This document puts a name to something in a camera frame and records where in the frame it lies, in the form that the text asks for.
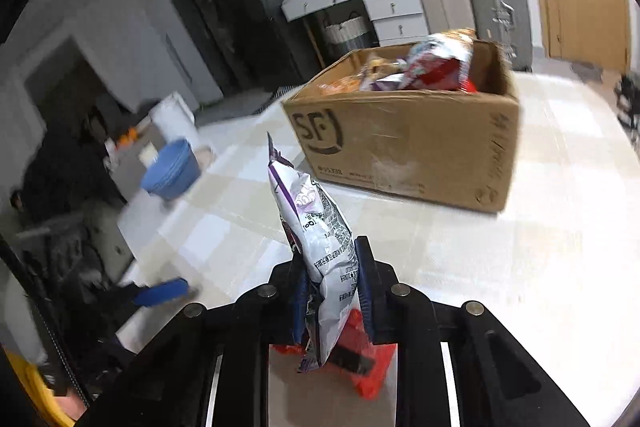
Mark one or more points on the dark tall cabinet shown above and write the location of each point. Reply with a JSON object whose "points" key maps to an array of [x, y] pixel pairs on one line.
{"points": [[190, 7]]}

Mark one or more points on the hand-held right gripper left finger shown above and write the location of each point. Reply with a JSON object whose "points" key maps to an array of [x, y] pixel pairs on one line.
{"points": [[260, 312]]}

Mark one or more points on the silver suitcase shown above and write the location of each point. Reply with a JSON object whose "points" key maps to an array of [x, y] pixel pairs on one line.
{"points": [[500, 7]]}

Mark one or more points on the stack of blue bowls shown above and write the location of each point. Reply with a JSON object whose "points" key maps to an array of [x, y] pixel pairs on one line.
{"points": [[170, 169]]}

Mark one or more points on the white drawer desk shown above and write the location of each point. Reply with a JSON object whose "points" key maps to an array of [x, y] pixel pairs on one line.
{"points": [[385, 2]]}

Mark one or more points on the orange bread snack bag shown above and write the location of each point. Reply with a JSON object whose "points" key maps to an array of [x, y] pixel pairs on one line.
{"points": [[342, 85]]}

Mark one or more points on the cluster of scattered sneakers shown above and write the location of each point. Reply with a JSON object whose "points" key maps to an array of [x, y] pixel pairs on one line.
{"points": [[630, 104]]}

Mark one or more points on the black cabinet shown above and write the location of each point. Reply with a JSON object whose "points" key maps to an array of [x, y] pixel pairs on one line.
{"points": [[260, 17]]}

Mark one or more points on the small red snack packet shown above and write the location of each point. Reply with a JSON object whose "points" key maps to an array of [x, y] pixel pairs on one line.
{"points": [[365, 372]]}

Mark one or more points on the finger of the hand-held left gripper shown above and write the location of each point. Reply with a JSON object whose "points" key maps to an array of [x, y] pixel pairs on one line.
{"points": [[162, 292]]}

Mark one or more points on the woven laundry basket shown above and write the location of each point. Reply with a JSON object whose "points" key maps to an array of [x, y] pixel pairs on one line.
{"points": [[350, 32]]}

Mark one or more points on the yellow garment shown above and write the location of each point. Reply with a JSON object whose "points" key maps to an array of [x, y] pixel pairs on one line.
{"points": [[35, 387]]}

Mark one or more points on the brown cardboard box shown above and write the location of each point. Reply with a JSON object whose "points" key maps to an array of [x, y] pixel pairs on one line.
{"points": [[400, 147]]}

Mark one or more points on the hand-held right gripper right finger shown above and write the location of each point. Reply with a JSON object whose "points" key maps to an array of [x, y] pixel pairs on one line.
{"points": [[395, 312]]}

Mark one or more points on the beige plate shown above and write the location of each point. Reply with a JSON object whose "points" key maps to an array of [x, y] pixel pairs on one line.
{"points": [[207, 157]]}

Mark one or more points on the white red orange snack bag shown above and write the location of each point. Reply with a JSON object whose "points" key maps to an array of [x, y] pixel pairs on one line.
{"points": [[440, 64]]}

